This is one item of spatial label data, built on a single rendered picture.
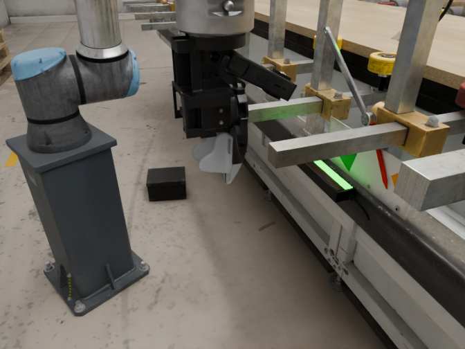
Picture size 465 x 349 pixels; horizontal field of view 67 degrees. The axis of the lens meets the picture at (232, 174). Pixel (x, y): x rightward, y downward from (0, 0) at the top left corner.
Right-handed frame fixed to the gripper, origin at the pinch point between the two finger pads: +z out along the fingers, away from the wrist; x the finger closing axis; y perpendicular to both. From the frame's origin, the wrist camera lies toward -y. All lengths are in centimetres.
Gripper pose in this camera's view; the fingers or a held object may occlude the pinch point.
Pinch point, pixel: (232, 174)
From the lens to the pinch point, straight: 52.7
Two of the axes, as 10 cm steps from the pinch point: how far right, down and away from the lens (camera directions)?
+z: 0.0, 8.5, 5.2
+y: -9.4, 1.7, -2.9
